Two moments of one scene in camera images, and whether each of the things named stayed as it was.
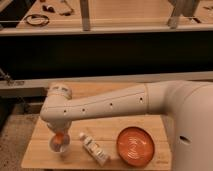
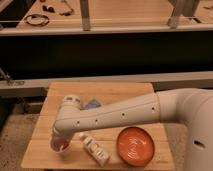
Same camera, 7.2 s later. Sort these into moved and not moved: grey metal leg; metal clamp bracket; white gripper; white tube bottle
Moved: white gripper
Not moved: metal clamp bracket; grey metal leg; white tube bottle
